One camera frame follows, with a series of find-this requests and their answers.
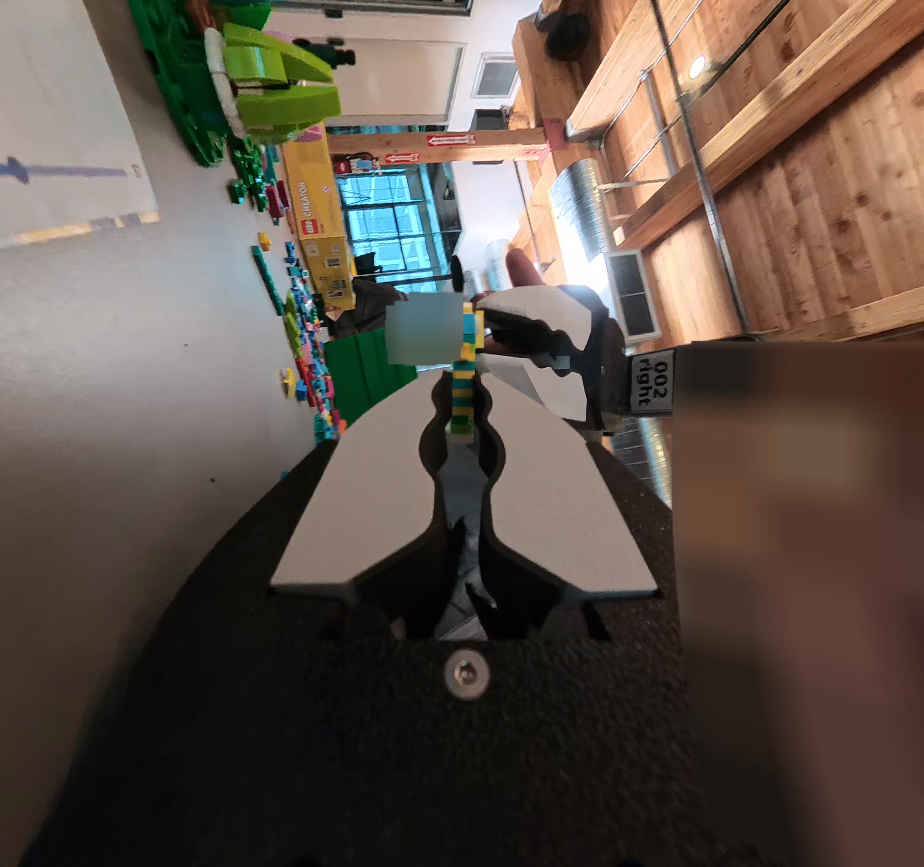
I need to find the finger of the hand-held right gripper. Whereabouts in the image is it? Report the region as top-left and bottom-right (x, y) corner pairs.
(473, 286), (600, 352)
(480, 354), (589, 422)

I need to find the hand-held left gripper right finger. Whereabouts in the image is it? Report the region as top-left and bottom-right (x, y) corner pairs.
(462, 369), (659, 626)

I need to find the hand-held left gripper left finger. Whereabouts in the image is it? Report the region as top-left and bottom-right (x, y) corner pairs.
(269, 370), (456, 626)

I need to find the striped teal yellow brick column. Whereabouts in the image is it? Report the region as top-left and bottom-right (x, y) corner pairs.
(446, 304), (486, 443)

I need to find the person's right hand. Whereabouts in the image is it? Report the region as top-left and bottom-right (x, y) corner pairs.
(504, 247), (551, 293)

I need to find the metal air vent grille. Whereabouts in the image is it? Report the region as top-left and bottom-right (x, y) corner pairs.
(601, 249), (663, 342)

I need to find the black disc on pole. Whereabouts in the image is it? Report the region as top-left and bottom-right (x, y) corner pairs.
(383, 254), (468, 292)

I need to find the green brick baseplate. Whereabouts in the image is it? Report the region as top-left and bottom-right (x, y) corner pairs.
(322, 329), (420, 422)

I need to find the pile of loose coloured bricks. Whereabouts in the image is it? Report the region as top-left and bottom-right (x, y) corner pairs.
(228, 141), (349, 443)

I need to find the large grid window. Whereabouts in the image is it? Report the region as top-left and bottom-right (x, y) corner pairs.
(338, 163), (464, 277)

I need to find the wooden beam with red signs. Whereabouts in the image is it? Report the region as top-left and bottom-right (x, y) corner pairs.
(327, 125), (565, 167)

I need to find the metal ceiling pipe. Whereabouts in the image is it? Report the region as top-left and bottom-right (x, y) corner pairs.
(634, 0), (753, 337)

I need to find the long teal brick plate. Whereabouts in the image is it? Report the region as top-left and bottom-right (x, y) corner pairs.
(250, 245), (285, 316)

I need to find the yellow cardboard box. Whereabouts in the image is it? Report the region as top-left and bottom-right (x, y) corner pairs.
(279, 135), (357, 312)

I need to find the black round fixture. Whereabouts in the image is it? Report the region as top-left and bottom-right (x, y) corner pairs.
(540, 11), (594, 61)

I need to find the white door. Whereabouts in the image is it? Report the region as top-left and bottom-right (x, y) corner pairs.
(267, 8), (467, 122)

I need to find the lime green brick plant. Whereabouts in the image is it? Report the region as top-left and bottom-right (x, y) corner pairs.
(204, 22), (342, 147)

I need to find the green brick landscape model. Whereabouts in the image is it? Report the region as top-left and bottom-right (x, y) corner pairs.
(117, 0), (344, 169)

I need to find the white sheet with blue line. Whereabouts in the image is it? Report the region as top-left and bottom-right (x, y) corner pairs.
(0, 0), (160, 251)

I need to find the large silver ventilation duct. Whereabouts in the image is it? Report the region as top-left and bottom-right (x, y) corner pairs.
(547, 158), (676, 503)

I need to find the white wall vent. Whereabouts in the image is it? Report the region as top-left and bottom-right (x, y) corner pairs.
(472, 52), (520, 100)

